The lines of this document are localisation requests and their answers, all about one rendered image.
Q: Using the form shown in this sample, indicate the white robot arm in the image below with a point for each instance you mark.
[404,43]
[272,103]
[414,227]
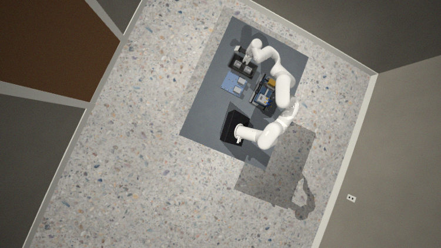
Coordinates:
[284,81]

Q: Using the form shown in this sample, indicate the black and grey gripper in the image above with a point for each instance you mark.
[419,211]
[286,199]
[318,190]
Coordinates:
[246,60]

